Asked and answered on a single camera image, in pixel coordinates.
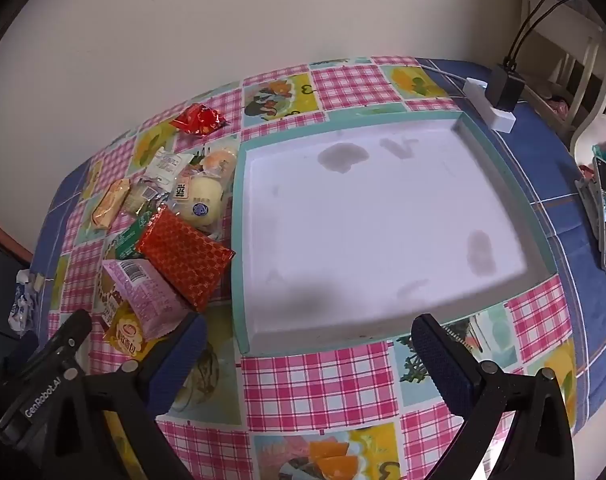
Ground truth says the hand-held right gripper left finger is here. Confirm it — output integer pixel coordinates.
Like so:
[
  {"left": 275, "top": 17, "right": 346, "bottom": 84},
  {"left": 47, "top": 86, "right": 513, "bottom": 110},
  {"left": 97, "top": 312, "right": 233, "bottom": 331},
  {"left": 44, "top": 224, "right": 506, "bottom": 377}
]
[{"left": 39, "top": 311, "right": 209, "bottom": 480}]

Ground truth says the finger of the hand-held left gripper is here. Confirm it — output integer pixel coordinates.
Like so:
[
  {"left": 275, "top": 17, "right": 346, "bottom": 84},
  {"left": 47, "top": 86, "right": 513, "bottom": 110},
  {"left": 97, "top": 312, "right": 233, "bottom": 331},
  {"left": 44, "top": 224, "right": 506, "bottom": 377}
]
[{"left": 45, "top": 308, "right": 94, "bottom": 368}]

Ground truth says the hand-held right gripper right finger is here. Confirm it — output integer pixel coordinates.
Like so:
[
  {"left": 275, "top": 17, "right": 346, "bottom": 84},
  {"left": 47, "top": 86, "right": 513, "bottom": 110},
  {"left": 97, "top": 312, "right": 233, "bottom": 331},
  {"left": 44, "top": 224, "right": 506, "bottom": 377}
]
[{"left": 410, "top": 313, "right": 576, "bottom": 480}]

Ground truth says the yellow snack packet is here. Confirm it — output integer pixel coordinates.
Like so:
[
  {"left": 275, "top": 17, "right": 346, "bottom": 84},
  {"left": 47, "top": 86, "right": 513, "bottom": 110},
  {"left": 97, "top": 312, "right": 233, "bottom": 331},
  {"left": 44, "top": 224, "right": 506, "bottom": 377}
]
[{"left": 103, "top": 302, "right": 151, "bottom": 358}]

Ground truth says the pink snack packet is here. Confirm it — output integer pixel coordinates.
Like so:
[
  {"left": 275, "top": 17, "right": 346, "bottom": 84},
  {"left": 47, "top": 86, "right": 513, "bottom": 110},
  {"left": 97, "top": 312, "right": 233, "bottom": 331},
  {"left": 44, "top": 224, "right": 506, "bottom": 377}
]
[{"left": 101, "top": 258, "right": 194, "bottom": 341}]

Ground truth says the red patterned snack packet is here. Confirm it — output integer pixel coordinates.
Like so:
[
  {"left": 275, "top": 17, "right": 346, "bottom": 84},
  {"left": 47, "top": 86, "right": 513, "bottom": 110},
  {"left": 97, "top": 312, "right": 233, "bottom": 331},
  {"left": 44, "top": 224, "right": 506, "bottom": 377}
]
[{"left": 137, "top": 205, "right": 236, "bottom": 313}]

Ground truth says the green snack packet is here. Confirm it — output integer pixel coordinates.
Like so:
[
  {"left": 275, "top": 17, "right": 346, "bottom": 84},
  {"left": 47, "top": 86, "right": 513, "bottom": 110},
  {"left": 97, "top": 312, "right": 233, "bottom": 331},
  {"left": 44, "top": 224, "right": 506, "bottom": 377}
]
[{"left": 105, "top": 212, "right": 156, "bottom": 261}]

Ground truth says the orange cream cake packet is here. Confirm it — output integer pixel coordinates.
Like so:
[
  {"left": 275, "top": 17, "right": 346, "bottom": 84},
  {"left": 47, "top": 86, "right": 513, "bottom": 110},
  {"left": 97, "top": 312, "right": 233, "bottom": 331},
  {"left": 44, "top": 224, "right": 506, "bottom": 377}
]
[{"left": 90, "top": 178, "right": 132, "bottom": 231}]

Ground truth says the clear green-edged cracker packet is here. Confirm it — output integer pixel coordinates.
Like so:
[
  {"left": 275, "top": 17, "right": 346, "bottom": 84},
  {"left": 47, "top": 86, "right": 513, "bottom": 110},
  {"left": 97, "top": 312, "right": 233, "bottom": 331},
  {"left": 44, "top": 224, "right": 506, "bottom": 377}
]
[{"left": 123, "top": 182, "right": 169, "bottom": 221}]

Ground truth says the clear round bun packet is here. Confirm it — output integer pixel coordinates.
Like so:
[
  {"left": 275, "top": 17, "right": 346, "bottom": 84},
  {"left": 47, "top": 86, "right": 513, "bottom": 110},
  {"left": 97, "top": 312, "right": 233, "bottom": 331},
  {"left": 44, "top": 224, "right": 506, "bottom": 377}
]
[{"left": 173, "top": 170, "right": 234, "bottom": 241}]

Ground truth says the white tray box teal rim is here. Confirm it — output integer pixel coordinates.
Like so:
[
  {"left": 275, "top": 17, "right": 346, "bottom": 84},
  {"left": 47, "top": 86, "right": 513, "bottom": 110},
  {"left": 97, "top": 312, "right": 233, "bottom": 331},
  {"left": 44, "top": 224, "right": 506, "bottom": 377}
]
[{"left": 231, "top": 112, "right": 555, "bottom": 358}]

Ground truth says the white beige snack packet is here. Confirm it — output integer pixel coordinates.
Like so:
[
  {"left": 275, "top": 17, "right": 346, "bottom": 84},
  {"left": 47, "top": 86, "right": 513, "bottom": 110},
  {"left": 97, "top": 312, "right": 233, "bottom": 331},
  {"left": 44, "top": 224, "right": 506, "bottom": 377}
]
[{"left": 142, "top": 147, "right": 194, "bottom": 193}]

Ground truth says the clear peach bun packet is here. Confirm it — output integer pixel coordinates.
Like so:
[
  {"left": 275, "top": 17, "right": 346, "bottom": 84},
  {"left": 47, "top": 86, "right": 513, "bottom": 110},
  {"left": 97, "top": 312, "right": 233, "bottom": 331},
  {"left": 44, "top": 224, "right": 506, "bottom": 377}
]
[{"left": 200, "top": 146, "right": 239, "bottom": 181}]

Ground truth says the small red snack packet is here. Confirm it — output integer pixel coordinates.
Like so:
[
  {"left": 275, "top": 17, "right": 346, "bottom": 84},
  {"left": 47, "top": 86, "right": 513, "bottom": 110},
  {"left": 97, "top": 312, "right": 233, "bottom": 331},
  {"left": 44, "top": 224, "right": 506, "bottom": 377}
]
[{"left": 169, "top": 102, "right": 230, "bottom": 137}]

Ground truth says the blue white tissue packet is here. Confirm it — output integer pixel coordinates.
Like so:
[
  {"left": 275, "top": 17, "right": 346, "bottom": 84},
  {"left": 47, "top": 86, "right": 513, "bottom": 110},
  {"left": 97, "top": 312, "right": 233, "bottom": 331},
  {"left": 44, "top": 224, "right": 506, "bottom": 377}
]
[{"left": 9, "top": 269, "right": 46, "bottom": 336}]

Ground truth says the dark cabinet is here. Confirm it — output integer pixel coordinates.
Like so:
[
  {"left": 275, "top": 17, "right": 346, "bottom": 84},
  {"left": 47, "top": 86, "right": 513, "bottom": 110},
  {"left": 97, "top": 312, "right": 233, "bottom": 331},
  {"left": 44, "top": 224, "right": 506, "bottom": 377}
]
[{"left": 0, "top": 210, "right": 36, "bottom": 376}]

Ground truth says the checked printed tablecloth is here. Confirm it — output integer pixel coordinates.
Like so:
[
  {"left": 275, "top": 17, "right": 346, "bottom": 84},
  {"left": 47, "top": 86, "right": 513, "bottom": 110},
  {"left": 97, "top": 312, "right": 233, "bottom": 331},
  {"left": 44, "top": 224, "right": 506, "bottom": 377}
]
[{"left": 30, "top": 55, "right": 606, "bottom": 480}]

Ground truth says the white power strip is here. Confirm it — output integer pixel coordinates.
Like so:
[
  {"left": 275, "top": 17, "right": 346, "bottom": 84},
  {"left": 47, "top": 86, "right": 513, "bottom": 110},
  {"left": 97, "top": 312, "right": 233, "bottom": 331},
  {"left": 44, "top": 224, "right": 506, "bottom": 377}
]
[{"left": 466, "top": 77, "right": 515, "bottom": 133}]

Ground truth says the black charger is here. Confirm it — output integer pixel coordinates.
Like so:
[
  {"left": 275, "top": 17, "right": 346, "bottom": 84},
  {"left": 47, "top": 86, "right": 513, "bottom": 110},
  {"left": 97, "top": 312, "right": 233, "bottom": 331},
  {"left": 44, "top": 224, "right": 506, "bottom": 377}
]
[{"left": 484, "top": 63, "right": 526, "bottom": 112}]

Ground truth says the white chair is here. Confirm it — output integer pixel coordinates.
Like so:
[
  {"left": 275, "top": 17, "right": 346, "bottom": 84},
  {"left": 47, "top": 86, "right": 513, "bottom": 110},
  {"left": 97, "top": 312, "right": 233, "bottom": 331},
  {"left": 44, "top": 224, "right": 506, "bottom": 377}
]
[{"left": 520, "top": 0, "right": 606, "bottom": 161}]

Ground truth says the white cable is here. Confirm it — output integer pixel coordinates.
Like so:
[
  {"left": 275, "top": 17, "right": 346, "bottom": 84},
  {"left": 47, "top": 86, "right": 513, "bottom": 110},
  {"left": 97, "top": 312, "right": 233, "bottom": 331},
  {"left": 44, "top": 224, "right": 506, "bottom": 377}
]
[{"left": 418, "top": 60, "right": 471, "bottom": 86}]

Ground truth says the black charger cable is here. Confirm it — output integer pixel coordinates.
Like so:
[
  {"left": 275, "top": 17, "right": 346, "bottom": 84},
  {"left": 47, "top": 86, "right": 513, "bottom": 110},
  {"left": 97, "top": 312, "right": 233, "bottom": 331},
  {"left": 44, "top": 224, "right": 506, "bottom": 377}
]
[
  {"left": 508, "top": 0, "right": 579, "bottom": 68},
  {"left": 503, "top": 0, "right": 574, "bottom": 68}
]

